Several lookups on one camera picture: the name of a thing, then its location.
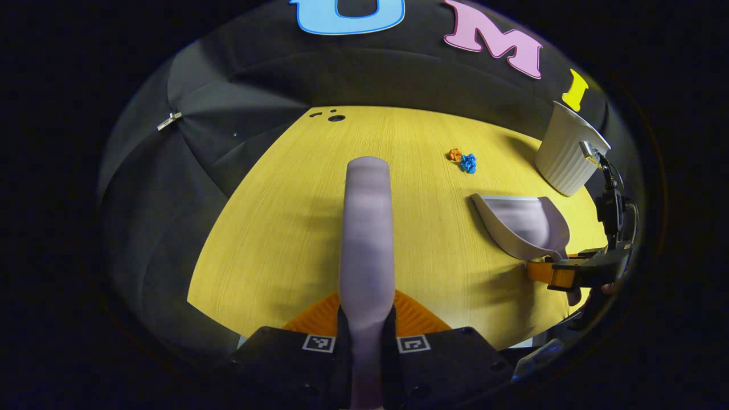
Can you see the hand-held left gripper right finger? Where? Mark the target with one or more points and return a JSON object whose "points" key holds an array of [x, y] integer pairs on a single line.
{"points": [[450, 364]]}

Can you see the yellow wooden desktop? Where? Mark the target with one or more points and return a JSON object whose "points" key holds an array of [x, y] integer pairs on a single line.
{"points": [[273, 228]]}

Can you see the small pink broom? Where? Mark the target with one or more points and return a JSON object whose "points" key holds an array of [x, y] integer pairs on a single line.
{"points": [[367, 239]]}

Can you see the pink dustpan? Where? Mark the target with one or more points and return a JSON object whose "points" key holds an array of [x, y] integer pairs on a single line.
{"points": [[524, 228]]}

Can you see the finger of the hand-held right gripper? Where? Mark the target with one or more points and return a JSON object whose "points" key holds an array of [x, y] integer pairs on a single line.
{"points": [[589, 253], [586, 273]]}

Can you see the orange paper ball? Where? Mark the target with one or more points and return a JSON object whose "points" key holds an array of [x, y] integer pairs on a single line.
{"points": [[454, 155]]}

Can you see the white ribbed garbage bin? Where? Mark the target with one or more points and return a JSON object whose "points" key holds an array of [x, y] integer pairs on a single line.
{"points": [[564, 159]]}

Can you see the blue paper ball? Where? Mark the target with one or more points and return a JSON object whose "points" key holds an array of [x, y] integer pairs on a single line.
{"points": [[469, 164]]}

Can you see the silver metal clip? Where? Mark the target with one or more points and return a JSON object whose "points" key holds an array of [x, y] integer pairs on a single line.
{"points": [[170, 121]]}

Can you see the black backdrop cloth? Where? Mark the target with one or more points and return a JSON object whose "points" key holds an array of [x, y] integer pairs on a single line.
{"points": [[228, 85]]}

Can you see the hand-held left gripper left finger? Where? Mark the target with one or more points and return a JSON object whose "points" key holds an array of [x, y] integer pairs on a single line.
{"points": [[285, 364]]}

